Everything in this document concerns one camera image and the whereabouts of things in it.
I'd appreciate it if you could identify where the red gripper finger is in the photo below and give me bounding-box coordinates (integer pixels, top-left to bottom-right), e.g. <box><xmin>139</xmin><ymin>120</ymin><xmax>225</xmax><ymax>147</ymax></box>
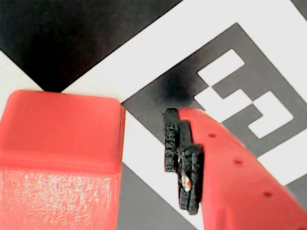
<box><xmin>163</xmin><ymin>107</ymin><xmax>307</xmax><ymax>230</ymax></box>

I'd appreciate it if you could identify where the red cube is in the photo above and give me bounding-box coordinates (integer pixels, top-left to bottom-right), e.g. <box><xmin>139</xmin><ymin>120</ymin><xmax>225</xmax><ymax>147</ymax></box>
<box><xmin>0</xmin><ymin>90</ymin><xmax>127</xmax><ymax>230</ymax></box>

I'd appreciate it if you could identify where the black white marker board mat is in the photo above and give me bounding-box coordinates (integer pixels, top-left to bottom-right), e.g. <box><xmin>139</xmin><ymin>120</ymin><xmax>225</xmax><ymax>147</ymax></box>
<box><xmin>0</xmin><ymin>0</ymin><xmax>307</xmax><ymax>230</ymax></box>

